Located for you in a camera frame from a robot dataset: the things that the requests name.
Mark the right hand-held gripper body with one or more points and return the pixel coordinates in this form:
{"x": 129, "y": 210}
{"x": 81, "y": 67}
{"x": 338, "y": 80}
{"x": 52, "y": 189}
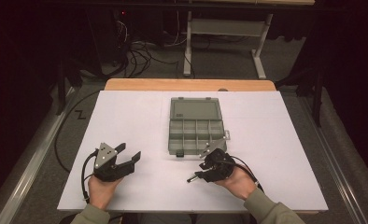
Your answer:
{"x": 222, "y": 163}

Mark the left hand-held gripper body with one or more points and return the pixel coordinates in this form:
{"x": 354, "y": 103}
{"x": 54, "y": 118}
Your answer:
{"x": 106, "y": 161}

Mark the grey translucent compartment box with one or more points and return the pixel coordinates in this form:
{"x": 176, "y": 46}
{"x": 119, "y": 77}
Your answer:
{"x": 193, "y": 124}

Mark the person's right hand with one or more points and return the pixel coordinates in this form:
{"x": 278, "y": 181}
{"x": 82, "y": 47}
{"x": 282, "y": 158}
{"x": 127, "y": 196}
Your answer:
{"x": 239, "y": 185}

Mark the person's left hand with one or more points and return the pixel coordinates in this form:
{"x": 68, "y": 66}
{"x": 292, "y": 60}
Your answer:
{"x": 101, "y": 193}

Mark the white board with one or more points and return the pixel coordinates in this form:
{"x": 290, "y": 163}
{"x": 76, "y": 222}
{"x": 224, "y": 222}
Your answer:
{"x": 141, "y": 124}

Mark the wooden table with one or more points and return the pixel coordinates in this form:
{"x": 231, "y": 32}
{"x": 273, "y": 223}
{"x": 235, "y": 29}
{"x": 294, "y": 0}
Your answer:
{"x": 188, "y": 84}

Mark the black metal stand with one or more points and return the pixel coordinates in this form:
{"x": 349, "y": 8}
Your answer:
{"x": 317, "y": 93}
{"x": 62, "y": 87}

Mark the aluminium floor rail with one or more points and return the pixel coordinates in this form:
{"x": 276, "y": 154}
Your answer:
{"x": 331, "y": 165}
{"x": 32, "y": 165}

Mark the white metal desk frame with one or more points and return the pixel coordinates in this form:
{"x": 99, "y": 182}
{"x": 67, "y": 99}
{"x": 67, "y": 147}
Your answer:
{"x": 225, "y": 28}

